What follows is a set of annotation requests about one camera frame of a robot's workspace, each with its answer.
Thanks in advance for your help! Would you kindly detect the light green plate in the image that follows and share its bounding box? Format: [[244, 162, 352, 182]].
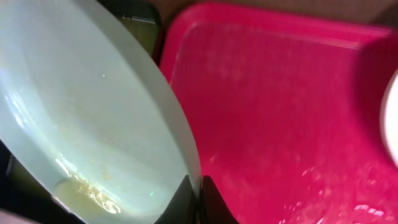
[[1, 0, 201, 223]]

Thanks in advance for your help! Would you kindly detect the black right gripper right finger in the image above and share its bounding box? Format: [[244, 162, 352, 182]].
[[200, 175, 239, 224]]

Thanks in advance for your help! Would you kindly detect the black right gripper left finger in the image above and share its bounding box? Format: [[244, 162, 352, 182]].
[[155, 175, 196, 224]]

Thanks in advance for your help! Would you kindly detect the white plate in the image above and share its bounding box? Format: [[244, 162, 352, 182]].
[[379, 70, 398, 167]]

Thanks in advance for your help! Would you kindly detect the red plastic tray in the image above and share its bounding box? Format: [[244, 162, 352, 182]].
[[160, 2, 397, 223]]

